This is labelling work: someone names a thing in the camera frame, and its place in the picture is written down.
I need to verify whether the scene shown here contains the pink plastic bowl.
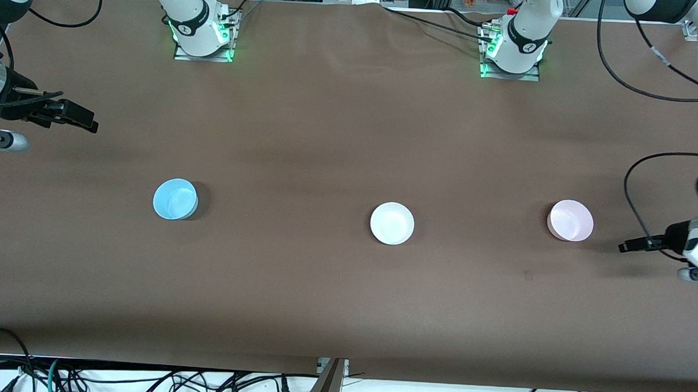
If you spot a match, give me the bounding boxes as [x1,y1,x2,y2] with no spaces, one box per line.
[545,198,595,243]

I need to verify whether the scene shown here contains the light blue plastic bowl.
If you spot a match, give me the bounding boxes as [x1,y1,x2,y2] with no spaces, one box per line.
[152,177,200,222]

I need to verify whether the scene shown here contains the white plastic bowl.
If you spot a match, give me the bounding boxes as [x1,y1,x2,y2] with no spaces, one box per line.
[370,201,416,246]

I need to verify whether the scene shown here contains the brown table cover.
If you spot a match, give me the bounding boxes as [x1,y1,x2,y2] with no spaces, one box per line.
[0,0,698,392]

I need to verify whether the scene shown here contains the metal table leg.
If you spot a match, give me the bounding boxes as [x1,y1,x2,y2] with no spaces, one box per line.
[306,357,350,392]

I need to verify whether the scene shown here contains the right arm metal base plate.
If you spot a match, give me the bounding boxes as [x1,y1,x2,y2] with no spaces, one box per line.
[174,7,238,63]

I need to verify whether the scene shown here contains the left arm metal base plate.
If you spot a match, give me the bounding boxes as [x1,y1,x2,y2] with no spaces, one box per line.
[479,24,543,82]

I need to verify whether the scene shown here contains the black looped floor cable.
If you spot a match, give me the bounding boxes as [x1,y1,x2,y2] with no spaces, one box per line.
[0,326,36,392]

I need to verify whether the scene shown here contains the short black table cable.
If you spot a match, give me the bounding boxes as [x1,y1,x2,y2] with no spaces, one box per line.
[445,7,493,28]

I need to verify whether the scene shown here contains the long black table cable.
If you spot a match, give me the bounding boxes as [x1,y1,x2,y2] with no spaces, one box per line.
[381,8,496,44]

